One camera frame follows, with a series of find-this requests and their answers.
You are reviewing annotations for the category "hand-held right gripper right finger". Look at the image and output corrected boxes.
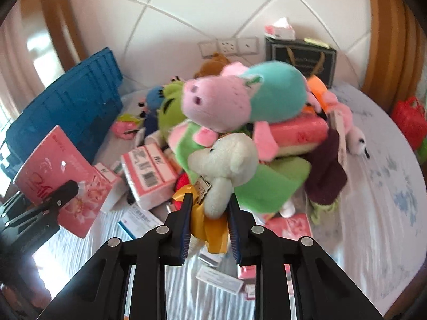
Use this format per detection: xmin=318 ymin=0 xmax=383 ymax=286
xmin=227 ymin=197 xmax=384 ymax=320

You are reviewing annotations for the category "brown bear plush toy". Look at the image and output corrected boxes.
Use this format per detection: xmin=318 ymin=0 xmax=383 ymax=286
xmin=193 ymin=53 xmax=231 ymax=77

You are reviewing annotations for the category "black gift box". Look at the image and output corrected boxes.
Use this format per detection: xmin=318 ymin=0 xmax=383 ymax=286
xmin=265 ymin=37 xmax=337 ymax=89

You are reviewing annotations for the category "pink pig plush teal body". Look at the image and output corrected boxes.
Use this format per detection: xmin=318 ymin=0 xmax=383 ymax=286
xmin=182 ymin=61 xmax=311 ymax=161

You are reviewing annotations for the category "wooden pillar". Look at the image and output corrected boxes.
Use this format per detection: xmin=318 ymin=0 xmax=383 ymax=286
xmin=40 ymin=0 xmax=88 ymax=71
xmin=362 ymin=0 xmax=421 ymax=114

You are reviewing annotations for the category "blue plastic crate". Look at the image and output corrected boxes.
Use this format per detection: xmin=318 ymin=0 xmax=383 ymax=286
xmin=0 ymin=47 xmax=123 ymax=187

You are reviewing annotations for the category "white bear plush toy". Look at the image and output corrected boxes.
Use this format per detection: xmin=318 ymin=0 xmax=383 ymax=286
xmin=187 ymin=133 xmax=259 ymax=219

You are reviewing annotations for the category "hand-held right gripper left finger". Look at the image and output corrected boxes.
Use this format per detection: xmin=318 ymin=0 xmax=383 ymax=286
xmin=40 ymin=193 xmax=195 ymax=320

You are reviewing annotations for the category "pink white barcode tissue pack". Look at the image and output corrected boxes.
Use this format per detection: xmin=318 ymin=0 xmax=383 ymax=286
xmin=120 ymin=143 xmax=181 ymax=210

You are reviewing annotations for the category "pink flamingo plush toy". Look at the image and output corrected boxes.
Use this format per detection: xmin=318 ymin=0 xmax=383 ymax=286
xmin=320 ymin=91 xmax=371 ymax=159

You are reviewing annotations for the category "white wall socket panel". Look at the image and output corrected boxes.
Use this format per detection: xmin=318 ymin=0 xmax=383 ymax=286
xmin=197 ymin=37 xmax=260 ymax=57

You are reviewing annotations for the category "blue white medicine box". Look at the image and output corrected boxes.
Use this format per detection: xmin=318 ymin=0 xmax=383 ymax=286
xmin=118 ymin=205 xmax=164 ymax=241

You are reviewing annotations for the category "long pink tissue pack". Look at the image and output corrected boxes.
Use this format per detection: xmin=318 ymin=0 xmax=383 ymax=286
xmin=268 ymin=113 xmax=329 ymax=157

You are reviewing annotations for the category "pink green wipes packet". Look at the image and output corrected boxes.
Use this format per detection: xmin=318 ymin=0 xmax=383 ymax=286
xmin=112 ymin=113 xmax=145 ymax=141

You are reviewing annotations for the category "pink tissue box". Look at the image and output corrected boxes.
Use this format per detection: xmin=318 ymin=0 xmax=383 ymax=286
xmin=264 ymin=17 xmax=296 ymax=39

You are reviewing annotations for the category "red plastic bag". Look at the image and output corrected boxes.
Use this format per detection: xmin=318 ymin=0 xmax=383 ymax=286
xmin=391 ymin=97 xmax=427 ymax=150

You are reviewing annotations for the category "flat pink tissue pack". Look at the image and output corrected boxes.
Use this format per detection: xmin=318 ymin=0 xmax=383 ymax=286
xmin=263 ymin=213 xmax=312 ymax=241

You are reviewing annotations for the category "yellow snack packet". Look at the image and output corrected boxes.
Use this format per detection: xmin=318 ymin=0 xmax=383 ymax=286
xmin=172 ymin=185 xmax=231 ymax=254

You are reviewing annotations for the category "orange plush toy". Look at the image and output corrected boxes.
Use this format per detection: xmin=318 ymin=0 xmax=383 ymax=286
xmin=306 ymin=76 xmax=329 ymax=114

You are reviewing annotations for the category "lime green plush cloth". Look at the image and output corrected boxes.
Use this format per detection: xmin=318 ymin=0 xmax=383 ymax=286
xmin=168 ymin=122 xmax=312 ymax=215

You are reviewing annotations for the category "flat white paper box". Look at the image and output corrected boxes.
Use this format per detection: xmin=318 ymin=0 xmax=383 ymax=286
xmin=195 ymin=267 xmax=244 ymax=294

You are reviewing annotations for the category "green frog plush toy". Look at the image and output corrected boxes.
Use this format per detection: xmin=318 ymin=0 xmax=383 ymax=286
xmin=157 ymin=81 xmax=188 ymax=141

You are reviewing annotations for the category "large pink tissue pack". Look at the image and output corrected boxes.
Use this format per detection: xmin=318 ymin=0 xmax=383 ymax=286
xmin=13 ymin=125 xmax=114 ymax=239

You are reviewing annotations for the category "blue plush toy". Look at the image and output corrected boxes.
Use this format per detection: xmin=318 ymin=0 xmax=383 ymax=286
xmin=138 ymin=86 xmax=165 ymax=134

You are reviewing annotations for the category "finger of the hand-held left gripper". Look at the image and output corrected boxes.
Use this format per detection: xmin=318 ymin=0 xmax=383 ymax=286
xmin=0 ymin=191 xmax=25 ymax=214
xmin=7 ymin=180 xmax=80 ymax=230

